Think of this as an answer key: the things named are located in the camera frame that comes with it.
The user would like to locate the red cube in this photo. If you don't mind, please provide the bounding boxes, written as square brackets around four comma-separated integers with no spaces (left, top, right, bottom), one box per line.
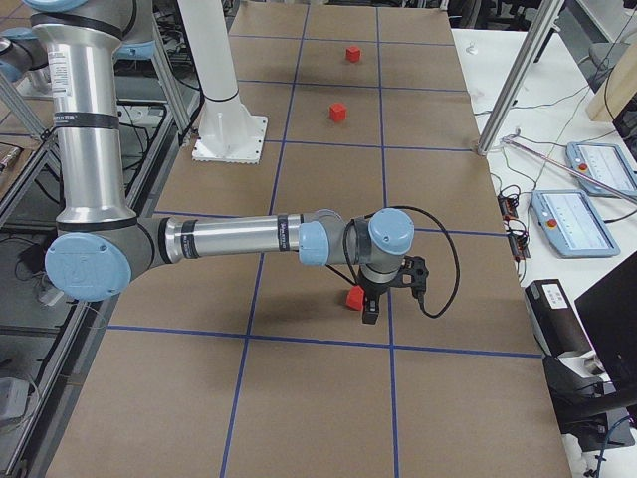
[328,103,347,122]
[345,285,365,311]
[345,45,361,63]

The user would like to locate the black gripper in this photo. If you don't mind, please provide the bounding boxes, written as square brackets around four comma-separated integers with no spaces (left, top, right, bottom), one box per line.
[358,266,398,325]

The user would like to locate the black camera cable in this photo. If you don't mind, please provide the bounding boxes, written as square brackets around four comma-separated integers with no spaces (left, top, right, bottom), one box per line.
[347,205,466,319]

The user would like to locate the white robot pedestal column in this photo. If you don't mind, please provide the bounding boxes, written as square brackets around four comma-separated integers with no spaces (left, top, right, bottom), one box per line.
[178,0,268,164]

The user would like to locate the near blue teach pendant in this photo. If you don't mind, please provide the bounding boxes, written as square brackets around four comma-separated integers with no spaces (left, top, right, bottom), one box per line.
[531,190,620,258]

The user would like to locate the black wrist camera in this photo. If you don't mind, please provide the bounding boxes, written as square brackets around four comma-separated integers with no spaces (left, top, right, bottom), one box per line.
[400,256,429,302]

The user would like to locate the blue teach pendant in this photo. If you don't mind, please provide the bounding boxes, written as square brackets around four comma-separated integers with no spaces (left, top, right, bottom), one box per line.
[566,142,636,197]
[531,190,620,258]

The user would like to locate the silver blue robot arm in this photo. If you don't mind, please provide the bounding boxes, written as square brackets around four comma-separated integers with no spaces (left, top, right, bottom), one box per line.
[31,1,427,324]

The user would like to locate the aluminium frame post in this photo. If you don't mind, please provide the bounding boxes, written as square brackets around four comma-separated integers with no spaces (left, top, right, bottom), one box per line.
[476,0,564,156]

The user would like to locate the black monitor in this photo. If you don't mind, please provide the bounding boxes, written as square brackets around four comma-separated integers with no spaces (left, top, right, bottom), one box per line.
[575,253,636,388]

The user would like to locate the far blue teach pendant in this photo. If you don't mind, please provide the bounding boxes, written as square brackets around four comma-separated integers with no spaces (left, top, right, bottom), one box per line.
[566,142,636,197]

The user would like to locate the metal rod with handle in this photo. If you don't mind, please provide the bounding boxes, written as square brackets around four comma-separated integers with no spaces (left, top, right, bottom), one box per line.
[501,134,636,204]

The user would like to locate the black box with label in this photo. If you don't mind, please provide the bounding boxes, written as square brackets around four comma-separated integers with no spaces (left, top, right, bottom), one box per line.
[524,279,593,359]

